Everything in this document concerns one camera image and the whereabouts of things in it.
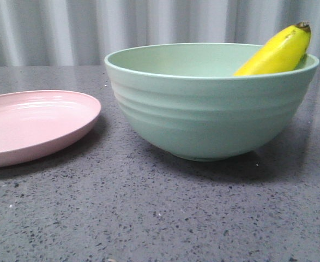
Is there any yellow banana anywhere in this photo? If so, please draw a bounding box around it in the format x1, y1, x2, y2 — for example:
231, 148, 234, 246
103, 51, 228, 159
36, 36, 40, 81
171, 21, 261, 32
234, 21, 311, 76

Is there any pink plate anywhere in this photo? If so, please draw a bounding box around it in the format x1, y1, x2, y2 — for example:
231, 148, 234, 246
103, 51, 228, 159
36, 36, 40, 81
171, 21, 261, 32
0, 90, 101, 167

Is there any green ribbed bowl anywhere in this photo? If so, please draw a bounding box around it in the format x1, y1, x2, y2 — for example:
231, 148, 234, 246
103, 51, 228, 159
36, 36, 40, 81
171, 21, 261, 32
105, 43, 319, 161

